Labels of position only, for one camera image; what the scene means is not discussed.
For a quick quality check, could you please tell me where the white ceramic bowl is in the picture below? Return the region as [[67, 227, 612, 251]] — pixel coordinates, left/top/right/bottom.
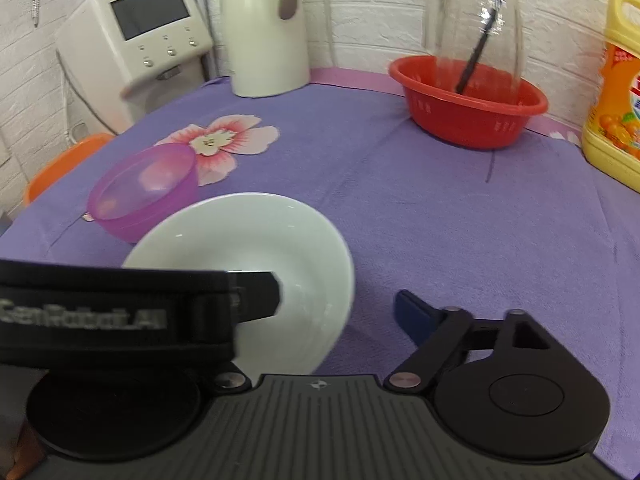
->
[[124, 193, 355, 382]]

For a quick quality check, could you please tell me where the purple plastic bowl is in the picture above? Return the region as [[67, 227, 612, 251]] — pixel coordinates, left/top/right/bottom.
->
[[87, 143, 198, 244]]

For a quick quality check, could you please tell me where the person's left hand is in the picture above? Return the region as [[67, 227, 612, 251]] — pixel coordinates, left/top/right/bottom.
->
[[2, 422, 47, 480]]

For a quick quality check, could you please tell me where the purple floral tablecloth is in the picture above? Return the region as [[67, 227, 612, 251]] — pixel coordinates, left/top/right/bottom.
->
[[1, 80, 639, 477]]

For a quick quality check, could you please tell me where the orange plastic basin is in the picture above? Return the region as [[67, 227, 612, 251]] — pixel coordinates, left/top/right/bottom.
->
[[23, 132, 115, 206]]

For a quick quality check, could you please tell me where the red plastic colander basket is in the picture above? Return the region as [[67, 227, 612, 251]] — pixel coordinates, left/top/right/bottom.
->
[[388, 55, 548, 151]]

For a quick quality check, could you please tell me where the white thermos kettle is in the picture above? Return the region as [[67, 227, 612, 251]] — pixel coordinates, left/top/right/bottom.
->
[[220, 0, 310, 98]]

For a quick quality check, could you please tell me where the yellow dish soap bottle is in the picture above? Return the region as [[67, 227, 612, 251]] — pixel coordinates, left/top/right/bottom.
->
[[582, 0, 639, 191]]

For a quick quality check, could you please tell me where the white water dispenser machine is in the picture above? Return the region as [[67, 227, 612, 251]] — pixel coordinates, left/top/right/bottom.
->
[[55, 0, 217, 134]]

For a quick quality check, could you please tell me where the black stirring stick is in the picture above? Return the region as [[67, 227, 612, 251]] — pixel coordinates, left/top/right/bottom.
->
[[454, 0, 524, 102]]

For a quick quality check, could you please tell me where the clear glass pitcher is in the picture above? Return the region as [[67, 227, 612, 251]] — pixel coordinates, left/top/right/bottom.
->
[[423, 0, 524, 104]]

